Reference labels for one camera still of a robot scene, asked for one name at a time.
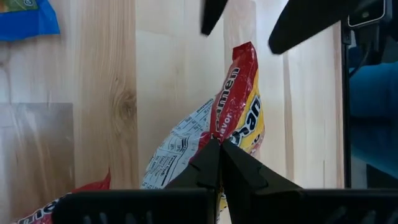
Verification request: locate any red beef ramen pack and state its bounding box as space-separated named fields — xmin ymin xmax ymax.
xmin=12 ymin=169 xmax=112 ymax=224
xmin=140 ymin=41 xmax=266 ymax=218

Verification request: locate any person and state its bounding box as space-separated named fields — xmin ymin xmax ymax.
xmin=349 ymin=60 xmax=398 ymax=180

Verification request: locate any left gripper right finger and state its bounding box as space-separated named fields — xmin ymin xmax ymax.
xmin=221 ymin=139 xmax=302 ymax=224

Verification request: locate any black table edge rail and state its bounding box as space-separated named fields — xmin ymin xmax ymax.
xmin=340 ymin=18 xmax=353 ymax=190

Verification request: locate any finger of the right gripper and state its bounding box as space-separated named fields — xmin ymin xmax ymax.
xmin=200 ymin=0 xmax=229 ymax=35
xmin=268 ymin=0 xmax=358 ymax=55

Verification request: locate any blue soy sauce ramen pack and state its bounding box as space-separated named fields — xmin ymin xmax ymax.
xmin=0 ymin=0 xmax=61 ymax=43

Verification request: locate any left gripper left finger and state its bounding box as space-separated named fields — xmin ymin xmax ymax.
xmin=164 ymin=139 xmax=221 ymax=190

